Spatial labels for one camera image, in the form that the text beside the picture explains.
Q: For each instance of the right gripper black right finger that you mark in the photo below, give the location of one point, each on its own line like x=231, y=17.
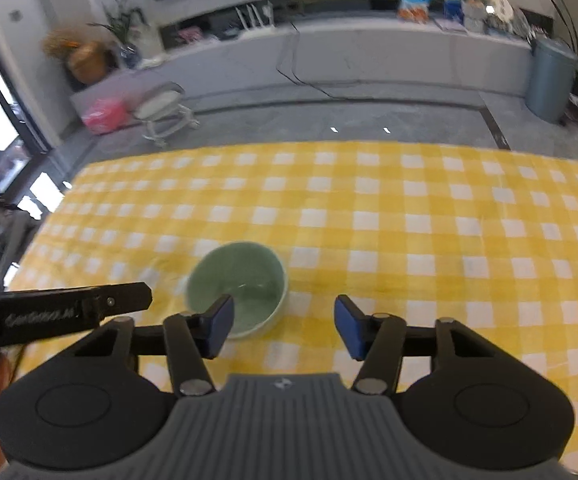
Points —
x=458, y=394

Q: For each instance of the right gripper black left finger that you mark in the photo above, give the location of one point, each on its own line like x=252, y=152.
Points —
x=107, y=395

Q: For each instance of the green ceramic bowl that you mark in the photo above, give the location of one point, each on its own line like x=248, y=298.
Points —
x=252, y=274

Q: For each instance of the yellow checkered tablecloth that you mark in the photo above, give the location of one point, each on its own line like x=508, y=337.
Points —
x=418, y=230

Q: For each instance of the pink plastic box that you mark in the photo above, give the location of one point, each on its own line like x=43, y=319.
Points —
x=106, y=116

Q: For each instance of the white round stool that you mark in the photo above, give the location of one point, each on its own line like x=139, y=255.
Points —
x=162, y=112

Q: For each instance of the brown round vase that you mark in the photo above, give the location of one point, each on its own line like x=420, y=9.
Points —
x=87, y=63

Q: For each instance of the blue glass vase plant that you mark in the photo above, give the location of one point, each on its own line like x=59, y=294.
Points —
x=121, y=21

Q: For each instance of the grey-blue trash bin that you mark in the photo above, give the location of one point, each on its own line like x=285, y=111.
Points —
x=551, y=80

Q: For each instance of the blue snack bag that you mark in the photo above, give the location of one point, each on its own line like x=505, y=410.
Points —
x=415, y=0

